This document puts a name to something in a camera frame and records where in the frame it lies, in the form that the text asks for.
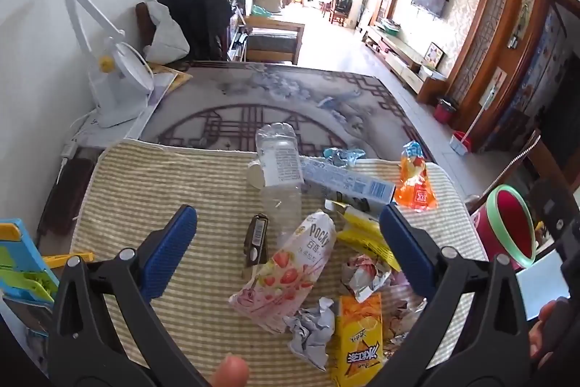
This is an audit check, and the blue yellow plastic toy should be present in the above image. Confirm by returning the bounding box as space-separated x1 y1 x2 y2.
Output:
0 218 59 306

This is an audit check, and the carved wooden chair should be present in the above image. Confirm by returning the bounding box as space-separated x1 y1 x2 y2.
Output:
480 128 580 234

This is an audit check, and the yellow striped mat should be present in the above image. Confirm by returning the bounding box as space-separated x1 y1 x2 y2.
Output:
70 140 490 387

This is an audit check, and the brown wrapper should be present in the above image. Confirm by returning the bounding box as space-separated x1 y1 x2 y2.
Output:
383 271 429 356

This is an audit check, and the yellow clip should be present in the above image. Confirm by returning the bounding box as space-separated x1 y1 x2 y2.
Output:
43 251 95 272

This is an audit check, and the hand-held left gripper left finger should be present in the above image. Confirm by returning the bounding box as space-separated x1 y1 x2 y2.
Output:
47 205 209 387

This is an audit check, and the white desk lamp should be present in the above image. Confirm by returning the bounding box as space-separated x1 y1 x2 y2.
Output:
61 0 155 128

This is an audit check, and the red wooden chair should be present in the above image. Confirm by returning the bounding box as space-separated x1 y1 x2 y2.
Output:
322 0 354 27

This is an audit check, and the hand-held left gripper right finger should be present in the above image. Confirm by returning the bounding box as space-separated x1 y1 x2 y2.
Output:
362 202 533 387

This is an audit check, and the clear plastic bottle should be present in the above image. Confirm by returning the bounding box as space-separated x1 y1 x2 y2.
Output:
255 122 305 243

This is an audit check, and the broom with red dustpan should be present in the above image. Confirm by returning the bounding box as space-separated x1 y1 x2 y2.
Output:
448 88 494 156

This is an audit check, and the magazine rack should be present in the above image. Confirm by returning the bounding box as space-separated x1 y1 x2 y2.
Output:
227 4 251 62

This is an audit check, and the pink snack packet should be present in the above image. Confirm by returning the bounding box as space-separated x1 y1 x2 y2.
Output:
228 209 338 334

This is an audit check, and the red white wrapper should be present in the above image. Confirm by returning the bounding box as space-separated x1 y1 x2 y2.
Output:
341 253 393 301

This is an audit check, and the silver paper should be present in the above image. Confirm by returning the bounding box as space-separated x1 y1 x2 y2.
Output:
283 296 337 372

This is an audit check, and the beige booklet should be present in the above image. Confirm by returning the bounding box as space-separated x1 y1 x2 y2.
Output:
147 63 193 107

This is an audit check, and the blue wrapper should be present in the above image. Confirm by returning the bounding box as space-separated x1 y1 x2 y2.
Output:
323 147 367 167

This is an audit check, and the dark wooden chair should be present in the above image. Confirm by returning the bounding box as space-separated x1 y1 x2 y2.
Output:
135 1 227 63
37 156 97 249

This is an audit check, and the white blue milk carton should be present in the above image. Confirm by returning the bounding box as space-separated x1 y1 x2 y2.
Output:
299 155 396 206

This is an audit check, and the white bead string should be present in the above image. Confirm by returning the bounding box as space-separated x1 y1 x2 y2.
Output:
489 133 541 194

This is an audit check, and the small red bin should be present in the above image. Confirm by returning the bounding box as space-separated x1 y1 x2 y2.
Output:
434 96 459 125

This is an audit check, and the person's right hand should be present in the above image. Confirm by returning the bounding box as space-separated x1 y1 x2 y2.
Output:
528 299 572 363

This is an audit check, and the orange snack bag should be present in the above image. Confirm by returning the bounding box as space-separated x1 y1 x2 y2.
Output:
393 141 439 213

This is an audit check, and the red bin with green rim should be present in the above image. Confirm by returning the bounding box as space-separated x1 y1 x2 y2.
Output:
471 184 538 271

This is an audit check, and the person's left hand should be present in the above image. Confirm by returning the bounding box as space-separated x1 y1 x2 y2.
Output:
209 353 250 387

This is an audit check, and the television cabinet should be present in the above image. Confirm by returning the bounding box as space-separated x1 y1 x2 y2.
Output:
362 24 447 104

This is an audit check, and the yellow chips box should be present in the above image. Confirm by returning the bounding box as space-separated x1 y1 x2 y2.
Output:
330 293 386 387

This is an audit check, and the patterned picture frame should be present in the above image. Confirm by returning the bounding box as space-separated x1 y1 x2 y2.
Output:
423 42 446 70

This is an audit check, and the white bag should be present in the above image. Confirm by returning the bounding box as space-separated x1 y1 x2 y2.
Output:
142 1 191 63

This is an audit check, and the black coat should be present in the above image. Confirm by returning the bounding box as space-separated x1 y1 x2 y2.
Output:
156 0 234 61

